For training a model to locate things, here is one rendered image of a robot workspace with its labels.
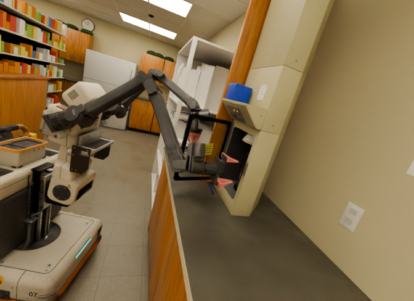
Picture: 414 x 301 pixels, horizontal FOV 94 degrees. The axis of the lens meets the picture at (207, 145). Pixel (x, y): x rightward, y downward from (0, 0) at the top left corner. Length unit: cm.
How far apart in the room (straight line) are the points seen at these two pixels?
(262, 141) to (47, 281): 143
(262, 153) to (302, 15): 61
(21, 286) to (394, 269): 178
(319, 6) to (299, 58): 21
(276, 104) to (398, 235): 67
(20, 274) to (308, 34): 193
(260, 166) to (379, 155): 49
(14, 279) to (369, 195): 186
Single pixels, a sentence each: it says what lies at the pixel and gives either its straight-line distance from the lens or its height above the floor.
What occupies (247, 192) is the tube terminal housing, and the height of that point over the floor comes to 108.
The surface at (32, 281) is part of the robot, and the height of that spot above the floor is 26.
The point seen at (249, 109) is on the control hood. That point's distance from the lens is 91.
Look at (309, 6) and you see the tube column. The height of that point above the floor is 195.
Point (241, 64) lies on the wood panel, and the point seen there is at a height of 173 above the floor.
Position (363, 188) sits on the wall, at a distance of 111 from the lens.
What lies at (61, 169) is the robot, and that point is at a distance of 141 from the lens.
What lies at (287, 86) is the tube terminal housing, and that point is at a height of 163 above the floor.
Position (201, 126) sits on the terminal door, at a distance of 109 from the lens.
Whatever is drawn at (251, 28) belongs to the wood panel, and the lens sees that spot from 133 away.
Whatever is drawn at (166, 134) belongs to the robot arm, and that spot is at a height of 130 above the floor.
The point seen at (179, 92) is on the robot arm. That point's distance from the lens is 132.
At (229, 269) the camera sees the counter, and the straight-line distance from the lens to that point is 82.
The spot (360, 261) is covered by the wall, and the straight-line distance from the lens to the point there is 115.
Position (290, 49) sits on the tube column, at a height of 178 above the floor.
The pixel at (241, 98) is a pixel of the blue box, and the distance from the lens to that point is 110.
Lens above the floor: 149
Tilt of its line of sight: 13 degrees down
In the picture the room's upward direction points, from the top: 16 degrees clockwise
